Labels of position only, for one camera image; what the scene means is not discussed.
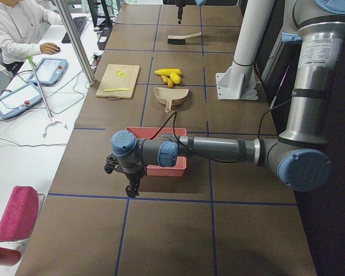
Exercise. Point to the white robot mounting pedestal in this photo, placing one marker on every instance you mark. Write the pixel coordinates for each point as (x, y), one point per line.
(238, 82)

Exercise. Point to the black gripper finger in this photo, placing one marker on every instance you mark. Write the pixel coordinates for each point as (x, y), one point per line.
(179, 15)
(131, 188)
(136, 185)

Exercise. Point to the wooden cutting board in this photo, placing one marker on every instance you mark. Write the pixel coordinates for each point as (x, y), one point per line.
(111, 81)

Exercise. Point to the person in white hoodie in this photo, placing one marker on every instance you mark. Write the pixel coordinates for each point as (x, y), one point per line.
(20, 32)

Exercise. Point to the blue teach pendant tablet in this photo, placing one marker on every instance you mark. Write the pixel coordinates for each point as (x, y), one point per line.
(19, 100)
(50, 70)

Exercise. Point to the beige plastic dustpan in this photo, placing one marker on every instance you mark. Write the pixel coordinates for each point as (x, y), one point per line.
(170, 97)

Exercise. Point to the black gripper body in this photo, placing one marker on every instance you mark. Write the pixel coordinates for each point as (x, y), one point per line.
(133, 176)
(179, 10)

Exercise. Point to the yellow toy corn cob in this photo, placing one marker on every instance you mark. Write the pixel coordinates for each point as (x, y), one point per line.
(168, 71)

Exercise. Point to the reacher grabber stick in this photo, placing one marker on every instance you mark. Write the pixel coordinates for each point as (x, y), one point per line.
(52, 121)

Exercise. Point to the aluminium frame post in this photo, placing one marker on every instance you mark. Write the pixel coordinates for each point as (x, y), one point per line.
(75, 41)

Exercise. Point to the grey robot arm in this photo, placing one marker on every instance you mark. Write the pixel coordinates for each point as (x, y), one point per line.
(187, 2)
(297, 157)

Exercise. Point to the yellow plastic toy knife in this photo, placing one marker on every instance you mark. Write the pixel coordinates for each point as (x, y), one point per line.
(116, 89)

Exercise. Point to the pink plastic bin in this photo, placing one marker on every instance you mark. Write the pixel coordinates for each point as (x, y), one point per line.
(178, 170)

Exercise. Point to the beige hand brush black bristles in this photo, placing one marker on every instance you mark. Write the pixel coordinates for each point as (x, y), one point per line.
(181, 39)

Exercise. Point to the brown toy ginger root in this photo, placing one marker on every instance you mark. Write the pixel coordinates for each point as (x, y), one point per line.
(166, 80)

